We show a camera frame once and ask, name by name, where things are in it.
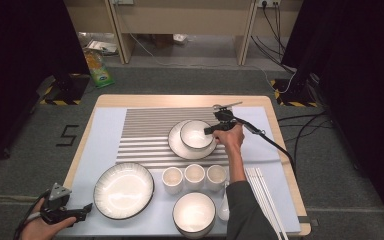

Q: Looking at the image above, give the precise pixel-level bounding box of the white paper clutter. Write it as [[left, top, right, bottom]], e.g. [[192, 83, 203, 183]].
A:
[[79, 31, 118, 56]]

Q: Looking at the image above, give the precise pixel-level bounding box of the white ceramic cup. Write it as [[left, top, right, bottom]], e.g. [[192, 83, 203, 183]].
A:
[[183, 163, 207, 193], [161, 166, 184, 195], [205, 164, 228, 193]]

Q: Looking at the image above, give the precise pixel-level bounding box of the grey tape piece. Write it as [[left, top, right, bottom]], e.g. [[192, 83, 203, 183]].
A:
[[297, 215, 319, 228]]

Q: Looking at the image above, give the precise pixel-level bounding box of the person's left hand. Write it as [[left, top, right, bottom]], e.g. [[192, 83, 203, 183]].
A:
[[19, 198, 78, 240]]

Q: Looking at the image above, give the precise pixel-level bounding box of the person's right hand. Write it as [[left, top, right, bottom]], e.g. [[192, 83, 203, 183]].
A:
[[212, 122, 246, 158]]

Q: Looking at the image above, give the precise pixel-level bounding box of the white crumpled object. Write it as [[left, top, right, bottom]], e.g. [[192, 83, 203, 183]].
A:
[[172, 33, 189, 45]]

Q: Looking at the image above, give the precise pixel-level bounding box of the black floor cable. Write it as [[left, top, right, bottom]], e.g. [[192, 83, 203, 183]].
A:
[[277, 111, 328, 122], [293, 113, 335, 174]]

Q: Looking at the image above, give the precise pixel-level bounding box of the light blue table mat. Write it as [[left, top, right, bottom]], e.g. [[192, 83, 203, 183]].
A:
[[58, 106, 303, 238]]

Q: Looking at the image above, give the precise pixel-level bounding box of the white wall socket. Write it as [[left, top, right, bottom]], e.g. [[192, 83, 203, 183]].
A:
[[256, 0, 282, 8]]

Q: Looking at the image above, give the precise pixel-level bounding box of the white bowl black rim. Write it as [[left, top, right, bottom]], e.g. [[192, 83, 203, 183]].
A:
[[179, 119, 214, 150], [172, 192, 217, 235], [175, 228, 215, 240]]

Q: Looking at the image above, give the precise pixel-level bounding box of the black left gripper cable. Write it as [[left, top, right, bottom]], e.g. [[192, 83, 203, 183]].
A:
[[13, 189, 51, 240]]

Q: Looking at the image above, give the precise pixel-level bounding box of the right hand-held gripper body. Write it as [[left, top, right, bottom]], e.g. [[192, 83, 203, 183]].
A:
[[212, 101, 244, 132]]

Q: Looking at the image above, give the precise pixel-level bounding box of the row of white chopsticks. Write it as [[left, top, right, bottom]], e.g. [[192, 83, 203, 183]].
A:
[[245, 167, 288, 240]]

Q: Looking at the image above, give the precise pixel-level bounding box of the striped placemat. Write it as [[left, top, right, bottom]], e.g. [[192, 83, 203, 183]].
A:
[[115, 106, 244, 169]]

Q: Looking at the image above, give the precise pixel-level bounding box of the green snack bag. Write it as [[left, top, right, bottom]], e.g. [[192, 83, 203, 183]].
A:
[[83, 48, 115, 89]]

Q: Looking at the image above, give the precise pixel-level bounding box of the white plate black rim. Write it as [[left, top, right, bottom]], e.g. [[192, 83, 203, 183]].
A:
[[168, 119, 218, 160], [93, 162, 155, 221]]

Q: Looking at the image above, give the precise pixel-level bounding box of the black power cable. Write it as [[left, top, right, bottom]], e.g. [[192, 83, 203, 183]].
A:
[[261, 3, 286, 54], [250, 34, 296, 75]]

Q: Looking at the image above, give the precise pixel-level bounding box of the black stand base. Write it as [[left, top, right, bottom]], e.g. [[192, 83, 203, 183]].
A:
[[269, 71, 319, 108], [36, 72, 91, 106]]

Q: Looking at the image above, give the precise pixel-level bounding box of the black curtain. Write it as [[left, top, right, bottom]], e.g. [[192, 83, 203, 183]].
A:
[[0, 0, 91, 171], [281, 0, 384, 234]]

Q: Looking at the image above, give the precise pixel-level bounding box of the white ceramic spoon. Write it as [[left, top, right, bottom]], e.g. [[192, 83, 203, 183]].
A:
[[217, 181, 230, 222]]

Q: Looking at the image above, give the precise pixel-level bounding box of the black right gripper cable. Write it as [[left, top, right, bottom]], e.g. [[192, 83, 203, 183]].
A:
[[233, 116, 297, 174]]

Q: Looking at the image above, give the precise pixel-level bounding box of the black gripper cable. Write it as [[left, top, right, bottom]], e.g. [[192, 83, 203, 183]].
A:
[[233, 116, 297, 174], [13, 189, 51, 240]]

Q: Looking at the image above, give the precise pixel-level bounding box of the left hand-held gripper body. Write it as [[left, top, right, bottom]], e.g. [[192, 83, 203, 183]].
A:
[[39, 182, 78, 225]]

